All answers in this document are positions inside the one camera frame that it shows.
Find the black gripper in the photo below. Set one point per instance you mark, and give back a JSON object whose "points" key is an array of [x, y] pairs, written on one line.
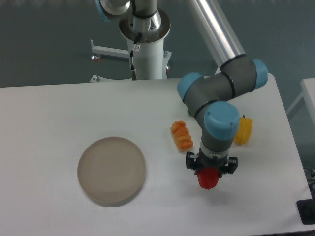
{"points": [[219, 161]]}

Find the red bell pepper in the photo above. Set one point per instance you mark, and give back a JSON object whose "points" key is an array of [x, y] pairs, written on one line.
{"points": [[208, 178]]}

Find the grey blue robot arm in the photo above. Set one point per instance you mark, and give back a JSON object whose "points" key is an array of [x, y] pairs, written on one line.
{"points": [[207, 97]]}

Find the yellow bell pepper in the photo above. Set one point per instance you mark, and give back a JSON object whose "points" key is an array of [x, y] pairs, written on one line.
{"points": [[244, 131]]}

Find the green bell pepper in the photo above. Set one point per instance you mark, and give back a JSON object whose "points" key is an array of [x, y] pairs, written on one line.
{"points": [[190, 113]]}

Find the orange pastry toy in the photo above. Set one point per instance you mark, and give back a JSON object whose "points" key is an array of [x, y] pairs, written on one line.
{"points": [[181, 136]]}

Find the round beige plate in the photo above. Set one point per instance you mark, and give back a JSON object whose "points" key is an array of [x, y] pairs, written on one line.
{"points": [[112, 171]]}

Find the black device at edge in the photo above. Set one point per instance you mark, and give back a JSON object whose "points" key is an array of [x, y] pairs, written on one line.
{"points": [[306, 209]]}

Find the white side table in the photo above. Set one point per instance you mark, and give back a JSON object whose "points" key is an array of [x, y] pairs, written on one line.
{"points": [[305, 97]]}

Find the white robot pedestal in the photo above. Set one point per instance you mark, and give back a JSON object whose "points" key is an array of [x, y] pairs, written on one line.
{"points": [[148, 60]]}

